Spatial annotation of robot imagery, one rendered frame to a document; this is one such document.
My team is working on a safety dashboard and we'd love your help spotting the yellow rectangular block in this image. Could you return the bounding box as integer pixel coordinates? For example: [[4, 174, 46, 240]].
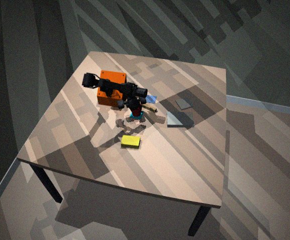
[[121, 135, 140, 149]]

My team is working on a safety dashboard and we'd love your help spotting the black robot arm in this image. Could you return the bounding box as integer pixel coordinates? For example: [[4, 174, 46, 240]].
[[82, 72, 148, 109]]

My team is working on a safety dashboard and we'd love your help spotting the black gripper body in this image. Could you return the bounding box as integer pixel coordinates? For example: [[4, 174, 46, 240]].
[[117, 96, 146, 109]]

